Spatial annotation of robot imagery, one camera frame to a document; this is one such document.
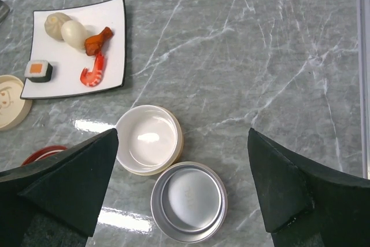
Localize white egg toy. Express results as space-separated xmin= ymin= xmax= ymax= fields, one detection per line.
xmin=61 ymin=20 xmax=87 ymax=49

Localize steamed bun toy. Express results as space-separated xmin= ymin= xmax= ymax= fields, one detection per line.
xmin=44 ymin=12 xmax=71 ymax=41

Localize steel-lined red bowl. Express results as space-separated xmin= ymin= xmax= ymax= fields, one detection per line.
xmin=150 ymin=161 xmax=228 ymax=244

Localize red shrimp toy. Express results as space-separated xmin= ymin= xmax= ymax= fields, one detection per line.
xmin=80 ymin=51 xmax=105 ymax=87

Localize beige white-lined bowl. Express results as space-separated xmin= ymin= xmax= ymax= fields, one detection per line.
xmin=116 ymin=105 xmax=184 ymax=176

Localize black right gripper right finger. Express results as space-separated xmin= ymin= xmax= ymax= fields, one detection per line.
xmin=247 ymin=128 xmax=369 ymax=246

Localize beige round lid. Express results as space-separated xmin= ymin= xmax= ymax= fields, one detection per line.
xmin=1 ymin=75 xmax=32 ymax=131

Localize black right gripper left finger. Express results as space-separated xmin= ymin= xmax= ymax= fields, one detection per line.
xmin=1 ymin=128 xmax=119 ymax=246

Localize metal food tongs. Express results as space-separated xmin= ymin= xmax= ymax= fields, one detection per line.
xmin=0 ymin=0 xmax=10 ymax=23

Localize white square plate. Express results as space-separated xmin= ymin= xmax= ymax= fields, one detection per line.
xmin=21 ymin=0 xmax=127 ymax=99

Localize salmon sushi roll toy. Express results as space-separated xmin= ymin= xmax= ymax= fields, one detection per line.
xmin=24 ymin=60 xmax=53 ymax=83

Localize red round lid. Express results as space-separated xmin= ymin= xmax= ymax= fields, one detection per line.
xmin=22 ymin=145 xmax=67 ymax=166

